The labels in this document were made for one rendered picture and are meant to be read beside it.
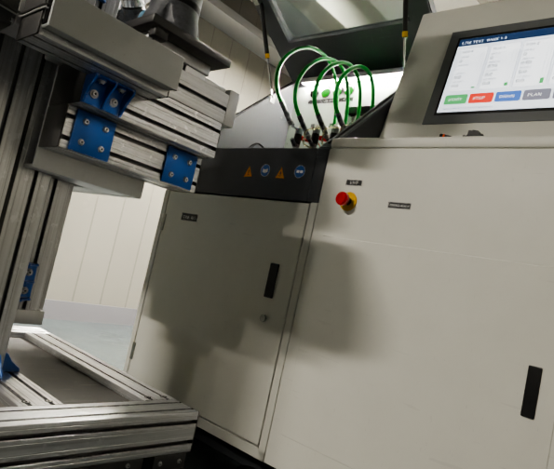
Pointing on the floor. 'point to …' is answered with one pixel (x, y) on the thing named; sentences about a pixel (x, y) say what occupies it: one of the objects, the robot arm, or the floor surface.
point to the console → (444, 292)
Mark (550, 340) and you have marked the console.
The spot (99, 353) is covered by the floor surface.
